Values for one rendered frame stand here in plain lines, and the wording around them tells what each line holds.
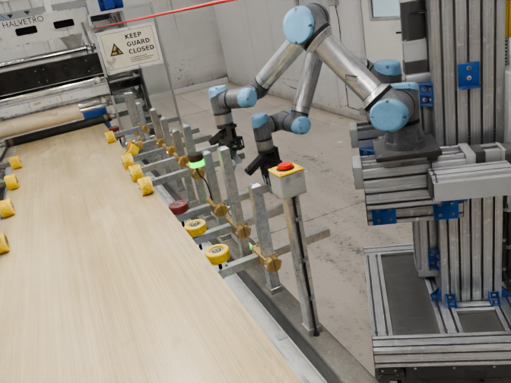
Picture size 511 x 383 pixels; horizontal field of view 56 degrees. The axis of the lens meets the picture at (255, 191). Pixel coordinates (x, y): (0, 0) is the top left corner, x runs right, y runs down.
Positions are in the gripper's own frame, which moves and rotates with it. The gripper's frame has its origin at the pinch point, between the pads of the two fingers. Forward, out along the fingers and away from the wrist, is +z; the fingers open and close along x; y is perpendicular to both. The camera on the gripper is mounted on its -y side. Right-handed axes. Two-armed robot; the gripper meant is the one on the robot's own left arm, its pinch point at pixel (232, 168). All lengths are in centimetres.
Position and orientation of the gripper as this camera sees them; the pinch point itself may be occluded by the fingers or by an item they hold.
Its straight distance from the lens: 204.6
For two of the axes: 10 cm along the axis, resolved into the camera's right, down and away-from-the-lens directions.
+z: 1.9, 9.1, 3.6
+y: 6.8, 1.4, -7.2
